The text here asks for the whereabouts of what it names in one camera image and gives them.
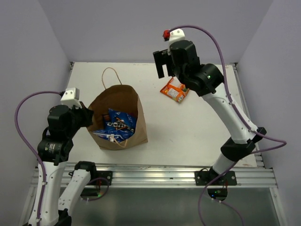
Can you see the brown paper bag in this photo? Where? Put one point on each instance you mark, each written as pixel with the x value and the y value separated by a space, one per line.
pixel 120 98

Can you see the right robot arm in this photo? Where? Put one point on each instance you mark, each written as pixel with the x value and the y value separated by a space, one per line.
pixel 207 81

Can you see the aluminium mounting rail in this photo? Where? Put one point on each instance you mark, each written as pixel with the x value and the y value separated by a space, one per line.
pixel 144 176

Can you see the blue Doritos chip bag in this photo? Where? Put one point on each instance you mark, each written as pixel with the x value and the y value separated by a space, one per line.
pixel 117 126

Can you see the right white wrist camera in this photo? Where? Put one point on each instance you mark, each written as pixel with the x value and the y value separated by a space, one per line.
pixel 173 36

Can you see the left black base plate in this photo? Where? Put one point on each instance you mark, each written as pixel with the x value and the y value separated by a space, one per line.
pixel 106 178

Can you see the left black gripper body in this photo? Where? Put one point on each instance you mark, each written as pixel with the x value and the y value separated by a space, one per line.
pixel 76 117

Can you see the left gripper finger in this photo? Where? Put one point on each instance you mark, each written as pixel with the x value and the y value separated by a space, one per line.
pixel 87 117
pixel 80 105

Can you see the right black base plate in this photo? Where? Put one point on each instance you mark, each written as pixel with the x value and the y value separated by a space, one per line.
pixel 204 176

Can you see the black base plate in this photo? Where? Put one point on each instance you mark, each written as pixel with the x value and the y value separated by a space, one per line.
pixel 106 178
pixel 204 176

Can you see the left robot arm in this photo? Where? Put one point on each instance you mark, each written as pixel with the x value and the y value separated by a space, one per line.
pixel 53 207

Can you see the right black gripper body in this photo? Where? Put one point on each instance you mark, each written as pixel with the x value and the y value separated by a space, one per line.
pixel 180 75

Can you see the orange snack packet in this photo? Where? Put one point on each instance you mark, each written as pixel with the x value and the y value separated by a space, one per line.
pixel 175 90

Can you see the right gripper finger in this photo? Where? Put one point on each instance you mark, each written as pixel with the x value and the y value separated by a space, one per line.
pixel 170 69
pixel 161 58

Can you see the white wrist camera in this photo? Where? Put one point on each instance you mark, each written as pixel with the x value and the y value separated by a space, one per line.
pixel 173 36
pixel 70 97

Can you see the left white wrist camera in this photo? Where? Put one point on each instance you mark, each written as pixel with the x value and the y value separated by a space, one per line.
pixel 70 97

